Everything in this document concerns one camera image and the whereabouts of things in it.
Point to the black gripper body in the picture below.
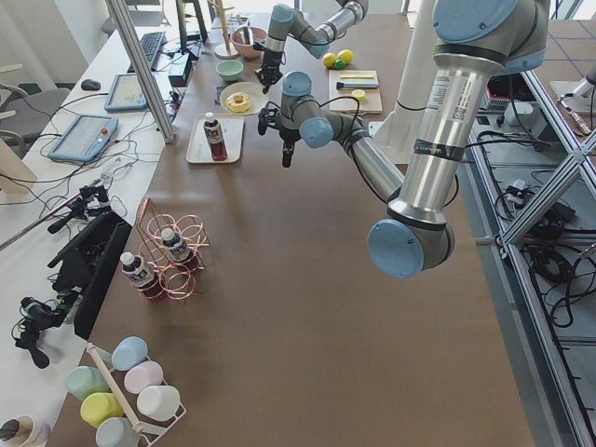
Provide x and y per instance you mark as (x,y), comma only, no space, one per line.
(271,59)
(289,135)

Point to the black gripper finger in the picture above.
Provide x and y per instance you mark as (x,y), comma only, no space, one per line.
(266,87)
(287,154)

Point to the white round plate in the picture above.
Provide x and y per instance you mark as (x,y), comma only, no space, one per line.
(253,90)

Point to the glazed donut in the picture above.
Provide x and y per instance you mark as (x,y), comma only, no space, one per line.
(239,102)

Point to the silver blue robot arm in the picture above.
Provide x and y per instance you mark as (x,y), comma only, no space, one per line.
(288,22)
(477,40)

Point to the cream rabbit serving tray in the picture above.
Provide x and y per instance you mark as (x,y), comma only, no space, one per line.
(198,149)

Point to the dark tea bottle on tray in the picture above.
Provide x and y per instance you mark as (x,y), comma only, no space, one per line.
(215,138)

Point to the mint green bowl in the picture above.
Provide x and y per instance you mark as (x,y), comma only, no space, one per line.
(230,70)

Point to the pink ice bowl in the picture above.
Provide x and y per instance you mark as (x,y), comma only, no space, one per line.
(254,51)

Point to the dark grey folded cloth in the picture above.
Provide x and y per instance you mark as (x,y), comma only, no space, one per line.
(218,94)

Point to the metal ice scoop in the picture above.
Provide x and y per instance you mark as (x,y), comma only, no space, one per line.
(245,35)

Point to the yellow lemon near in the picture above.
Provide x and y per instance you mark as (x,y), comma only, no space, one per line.
(329,59)

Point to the yellow lemon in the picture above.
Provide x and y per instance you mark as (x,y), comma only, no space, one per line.
(329,59)
(345,55)

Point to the steel black-capped muddler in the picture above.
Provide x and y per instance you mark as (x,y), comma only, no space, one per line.
(355,85)

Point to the yellow plastic knife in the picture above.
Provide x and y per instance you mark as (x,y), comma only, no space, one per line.
(357,76)

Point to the yellow lemon far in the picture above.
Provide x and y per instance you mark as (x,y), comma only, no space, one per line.
(345,55)

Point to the half lemon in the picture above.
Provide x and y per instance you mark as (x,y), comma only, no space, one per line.
(358,94)

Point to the bamboo cutting board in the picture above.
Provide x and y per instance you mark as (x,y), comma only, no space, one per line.
(345,103)

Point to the black keyboard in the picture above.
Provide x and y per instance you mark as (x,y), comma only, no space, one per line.
(152,44)

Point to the blue teach pendant far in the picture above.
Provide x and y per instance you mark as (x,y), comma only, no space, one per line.
(125,95)

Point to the blue teach pendant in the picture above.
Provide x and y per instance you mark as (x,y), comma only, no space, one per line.
(125,95)
(85,139)

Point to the tea bottle in rack rear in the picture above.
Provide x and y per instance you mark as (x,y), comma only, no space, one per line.
(176,246)

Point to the tea bottle in rack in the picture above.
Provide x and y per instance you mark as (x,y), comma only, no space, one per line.
(142,276)
(176,246)

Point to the black computer mouse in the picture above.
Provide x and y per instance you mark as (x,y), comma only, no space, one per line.
(90,85)

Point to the blue teach pendant near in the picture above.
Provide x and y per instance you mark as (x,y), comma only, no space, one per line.
(85,139)

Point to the tea bottle in rack front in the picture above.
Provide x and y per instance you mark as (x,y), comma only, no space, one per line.
(142,276)

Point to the light blue cup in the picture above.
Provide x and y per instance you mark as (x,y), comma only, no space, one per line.
(130,352)

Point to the pink cup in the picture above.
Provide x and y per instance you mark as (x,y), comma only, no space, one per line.
(147,373)

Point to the white cup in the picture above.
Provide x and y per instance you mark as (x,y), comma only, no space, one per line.
(159,402)

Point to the mint green cup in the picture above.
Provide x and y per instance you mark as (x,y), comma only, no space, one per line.
(84,381)

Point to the yellow cup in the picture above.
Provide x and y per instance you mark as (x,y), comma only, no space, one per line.
(98,407)

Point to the grey cup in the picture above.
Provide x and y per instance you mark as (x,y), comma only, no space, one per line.
(116,432)

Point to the tape roll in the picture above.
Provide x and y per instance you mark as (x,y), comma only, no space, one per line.
(23,431)

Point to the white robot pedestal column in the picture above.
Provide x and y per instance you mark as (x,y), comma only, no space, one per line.
(398,132)

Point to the copper wire bottle rack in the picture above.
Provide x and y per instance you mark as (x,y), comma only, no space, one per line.
(180,281)

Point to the aluminium frame post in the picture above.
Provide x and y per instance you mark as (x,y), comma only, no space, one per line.
(119,13)

